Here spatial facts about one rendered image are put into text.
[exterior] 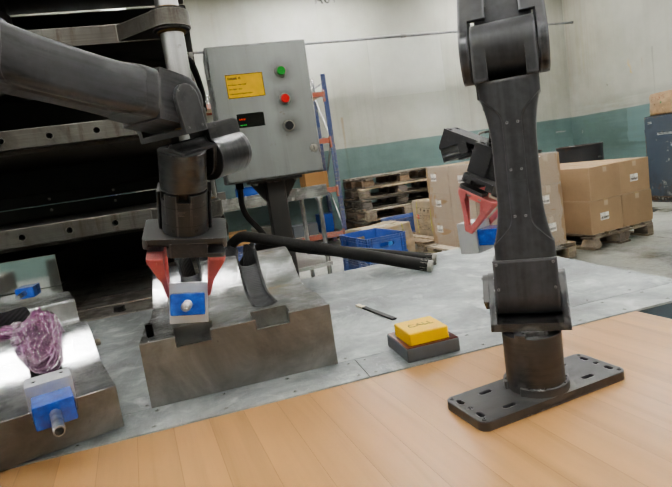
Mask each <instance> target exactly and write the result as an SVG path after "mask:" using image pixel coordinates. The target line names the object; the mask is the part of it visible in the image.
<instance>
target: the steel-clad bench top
mask: <svg viewBox="0 0 672 487"><path fill-rule="evenodd" d="M434 254H437V265H433V270H432V272H425V271H419V270H413V269H407V268H401V267H395V266H389V265H383V264H377V265H372V266H367V267H362V268H357V269H352V270H346V271H341V272H336V273H331V274H326V275H321V276H316V277H311V278H306V279H301V282H302V283H303V285H305V286H306V287H307V288H309V289H310V290H312V291H313V292H316V293H317V294H318V295H319V296H321V297H322V298H323V299H324V300H325V301H326V302H327V303H328V304H329V306H330V313H331V319H332V326H333V333H334V339H335V346H336V353H337V359H338V364H334V365H329V366H325V367H321V368H317V369H313V370H309V371H305V372H301V373H296V374H292V375H288V376H284V377H280V378H276V379H272V380H267V381H263V382H259V383H255V384H251V385H247V386H243V387H238V388H234V389H230V390H226V391H222V392H218V393H214V394H210V395H205V396H201V397H197V398H193V399H189V400H185V401H181V402H176V403H172V404H168V405H164V406H160V407H156V408H152V407H151V402H150V397H149V392H148V387H147V382H146V378H145V373H144V368H143V363H142V358H141V353H140V348H139V343H140V340H141V337H142V335H143V332H144V329H145V326H144V325H145V324H147V323H148V322H149V320H150V318H151V316H152V311H153V309H150V310H145V311H140V312H134V313H129V314H124V315H119V316H114V317H109V318H104V319H99V320H94V321H89V322H87V323H88V325H89V327H90V330H91V332H92V335H93V338H94V339H98V338H99V339H100V341H101V344H100V345H97V346H96V347H97V350H98V353H99V356H100V358H101V361H102V363H103V365H104V367H105V369H106V370H107V372H108V374H109V375H110V377H111V379H112V380H113V382H114V384H115V385H116V389H117V394H118V399H119V403H120V408H121V413H122V418H123V422H124V426H123V427H121V428H118V429H115V430H112V431H110V432H107V433H104V434H101V435H99V436H96V437H93V438H90V439H88V440H85V441H82V442H79V443H77V444H74V445H71V446H68V447H66V448H63V449H60V450H57V451H54V452H52V453H49V454H46V455H43V456H41V457H38V458H35V459H32V460H30V461H27V462H24V463H21V464H19V465H16V466H13V467H10V468H8V469H5V470H9V469H13V468H17V467H20V466H24V465H28V464H32V463H36V462H40V461H44V460H48V459H52V458H56V457H60V456H64V455H68V454H72V453H76V452H80V451H84V450H88V449H92V448H96V447H100V446H104V445H108V444H111V443H115V442H119V441H123V440H127V439H131V438H135V437H139V436H143V435H147V434H151V433H155V432H159V431H163V430H167V429H171V428H175V427H179V426H183V425H187V424H191V423H195V422H198V421H202V420H206V419H210V418H214V417H218V416H222V415H226V414H230V413H234V412H238V411H242V410H246V409H250V408H254V407H258V406H262V405H266V404H270V403H274V402H278V401H282V400H286V399H289V398H293V397H297V396H301V395H305V394H309V393H313V392H317V391H321V390H325V389H329V388H333V387H337V386H341V385H345V384H349V383H353V382H357V381H361V380H365V379H369V378H373V377H376V376H380V375H384V374H388V373H392V372H396V371H400V370H404V369H408V368H412V367H416V366H420V365H424V364H428V363H432V362H436V361H440V360H444V359H448V358H452V357H456V356H460V355H463V354H467V353H471V352H475V351H479V350H483V349H487V348H491V347H495V346H499V345H503V339H502V332H491V323H490V309H486V307H485V304H484V300H483V282H482V280H481V277H482V276H483V275H486V274H488V273H493V266H492V261H493V258H494V255H495V251H494V245H493V248H491V249H489V250H486V251H484V252H482V253H479V254H461V249H460V248H458V249H452V250H447V251H442V252H437V253H434ZM557 263H558V269H560V268H565V273H566V280H567V288H568V296H569V304H570V312H571V321H572V327H574V326H578V325H582V324H586V323H590V322H594V321H598V320H602V319H606V318H610V317H614V316H618V315H622V314H626V313H630V312H634V311H641V310H645V309H649V308H653V307H657V306H661V305H665V304H669V303H672V279H671V278H666V277H661V276H656V275H651V274H646V273H640V272H635V271H630V270H625V269H620V268H615V267H610V266H605V265H600V264H594V263H589V262H584V261H579V260H574V259H569V258H564V257H559V256H557ZM356 304H362V305H364V306H367V307H370V308H372V309H375V310H378V311H380V312H383V313H386V314H389V315H391V316H394V317H396V318H397V319H396V320H390V319H387V318H385V317H382V316H380V315H377V314H374V313H372V312H369V311H367V310H364V309H361V308H359V307H356V306H355V305H356ZM426 316H431V317H433V318H435V319H436V320H438V321H440V322H442V323H444V324H445V325H447V326H448V331H449V332H451V333H453V334H454V335H456V336H458V337H459V343H460V350H459V351H455V352H451V353H447V354H443V355H439V356H435V357H431V358H427V359H423V360H419V361H415V362H411V363H408V362H407V361H406V360H405V359H403V358H402V357H401V356H400V355H399V354H397V353H396V352H395V351H394V350H393V349H391V348H390V347H389V346H388V339H387V334H388V333H392V332H395V327H394V324H396V323H400V322H404V321H409V320H413V319H417V318H422V317H426ZM5 470H2V471H5Z"/></svg>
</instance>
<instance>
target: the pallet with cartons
mask: <svg viewBox="0 0 672 487"><path fill-rule="evenodd" d="M560 174H561V186H562V196H563V207H564V218H565V229H566V239H571V240H583V241H582V244H581V245H576V249H581V250H591V251H596V250H600V249H601V247H602V243H601V242H606V243H618V244H621V243H625V242H629V241H631V239H628V238H629V235H639V236H650V235H653V234H654V229H653V222H652V219H653V209H652V194H651V189H650V182H649V166H648V156H647V157H635V158H622V159H609V160H596V161H584V162H573V163H561V164H560ZM633 229H634V231H629V230H633Z"/></svg>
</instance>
